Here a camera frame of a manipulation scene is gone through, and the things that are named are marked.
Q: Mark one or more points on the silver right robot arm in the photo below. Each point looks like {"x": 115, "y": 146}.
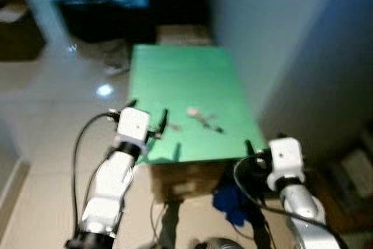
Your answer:
{"x": 303, "y": 208}

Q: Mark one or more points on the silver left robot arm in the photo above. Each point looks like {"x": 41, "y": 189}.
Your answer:
{"x": 111, "y": 185}

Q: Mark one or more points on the small brown object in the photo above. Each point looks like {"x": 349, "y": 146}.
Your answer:
{"x": 175, "y": 126}

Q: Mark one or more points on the white slipper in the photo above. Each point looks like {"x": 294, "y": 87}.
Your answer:
{"x": 116, "y": 69}

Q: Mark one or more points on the blue cloth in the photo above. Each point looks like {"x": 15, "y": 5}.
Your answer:
{"x": 230, "y": 202}

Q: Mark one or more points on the cardboard box with print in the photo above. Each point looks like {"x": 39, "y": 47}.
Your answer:
{"x": 186, "y": 182}

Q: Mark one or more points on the plain tan cardboard box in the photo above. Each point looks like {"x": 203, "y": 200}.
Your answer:
{"x": 183, "y": 34}

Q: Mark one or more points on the grey robot leg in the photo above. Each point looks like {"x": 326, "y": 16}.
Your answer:
{"x": 218, "y": 244}

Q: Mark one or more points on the black bin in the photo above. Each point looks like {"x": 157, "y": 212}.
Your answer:
{"x": 96, "y": 18}

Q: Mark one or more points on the brown shelf with grey items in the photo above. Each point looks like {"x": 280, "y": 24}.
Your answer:
{"x": 352, "y": 173}

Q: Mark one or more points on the dark brown open box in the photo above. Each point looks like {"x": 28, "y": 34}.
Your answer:
{"x": 17, "y": 33}

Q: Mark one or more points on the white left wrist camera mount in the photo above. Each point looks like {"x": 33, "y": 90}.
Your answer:
{"x": 133, "y": 125}

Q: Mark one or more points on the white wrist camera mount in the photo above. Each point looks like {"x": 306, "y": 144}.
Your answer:
{"x": 133, "y": 125}
{"x": 285, "y": 155}

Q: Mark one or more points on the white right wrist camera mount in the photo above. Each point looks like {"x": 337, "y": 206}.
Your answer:
{"x": 285, "y": 155}

